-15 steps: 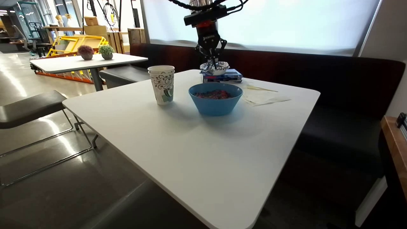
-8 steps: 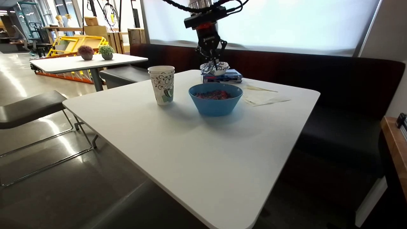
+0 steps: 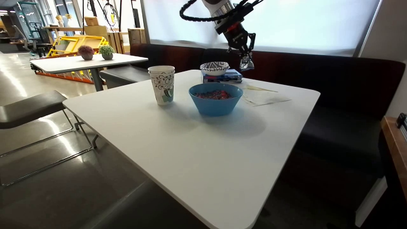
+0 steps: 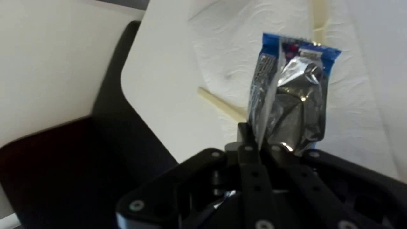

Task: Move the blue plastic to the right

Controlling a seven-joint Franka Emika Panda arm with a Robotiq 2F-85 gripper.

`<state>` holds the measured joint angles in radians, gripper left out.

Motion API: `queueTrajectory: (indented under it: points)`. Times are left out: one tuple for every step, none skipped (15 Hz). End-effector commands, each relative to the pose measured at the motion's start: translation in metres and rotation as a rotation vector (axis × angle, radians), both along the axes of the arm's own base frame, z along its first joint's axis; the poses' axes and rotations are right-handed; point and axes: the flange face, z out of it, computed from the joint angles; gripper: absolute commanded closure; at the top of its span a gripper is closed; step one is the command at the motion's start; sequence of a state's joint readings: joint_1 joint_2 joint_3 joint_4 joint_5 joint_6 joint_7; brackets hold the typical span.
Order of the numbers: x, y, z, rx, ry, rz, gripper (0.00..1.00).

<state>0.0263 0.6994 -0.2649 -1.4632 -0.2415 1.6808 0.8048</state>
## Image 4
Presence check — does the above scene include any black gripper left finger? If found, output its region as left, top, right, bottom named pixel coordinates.
left=235, top=121, right=278, bottom=229

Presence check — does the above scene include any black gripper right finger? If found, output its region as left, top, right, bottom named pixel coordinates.
left=259, top=144, right=361, bottom=229

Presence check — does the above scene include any small blue plastic wrapper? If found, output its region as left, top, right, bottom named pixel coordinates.
left=247, top=32, right=342, bottom=156

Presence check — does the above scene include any beige wooden stick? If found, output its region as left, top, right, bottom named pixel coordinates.
left=197, top=86, right=248, bottom=125

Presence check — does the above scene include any white paper napkin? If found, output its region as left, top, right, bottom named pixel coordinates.
left=188, top=0, right=399, bottom=179

